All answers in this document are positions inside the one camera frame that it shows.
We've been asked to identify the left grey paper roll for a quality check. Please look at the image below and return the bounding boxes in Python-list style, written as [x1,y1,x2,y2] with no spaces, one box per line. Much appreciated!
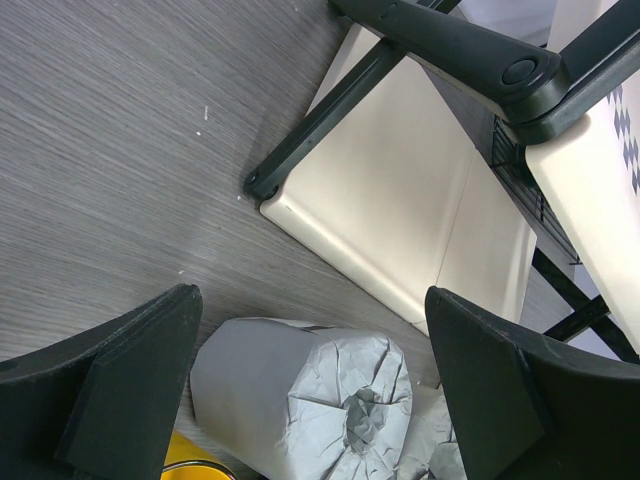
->
[190,317,412,479]

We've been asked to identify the right grey paper roll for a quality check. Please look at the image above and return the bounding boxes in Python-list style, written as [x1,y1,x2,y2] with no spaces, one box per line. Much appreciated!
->
[396,386,467,479]

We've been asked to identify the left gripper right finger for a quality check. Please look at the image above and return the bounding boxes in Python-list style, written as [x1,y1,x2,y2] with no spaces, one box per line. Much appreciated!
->
[425,286,639,479]

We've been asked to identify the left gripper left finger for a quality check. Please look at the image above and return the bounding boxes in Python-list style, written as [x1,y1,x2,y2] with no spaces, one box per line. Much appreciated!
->
[1,284,203,479]

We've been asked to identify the cream three-tier checkered shelf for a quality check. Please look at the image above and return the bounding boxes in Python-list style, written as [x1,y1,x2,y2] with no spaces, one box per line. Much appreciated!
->
[244,1,639,363]

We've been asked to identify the yellow cup with handle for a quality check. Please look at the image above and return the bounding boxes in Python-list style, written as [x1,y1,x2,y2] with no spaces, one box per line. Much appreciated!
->
[160,430,236,480]

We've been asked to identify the grey paper roll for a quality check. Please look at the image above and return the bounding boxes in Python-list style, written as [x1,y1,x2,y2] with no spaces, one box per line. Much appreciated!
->
[190,317,412,479]
[396,386,467,479]

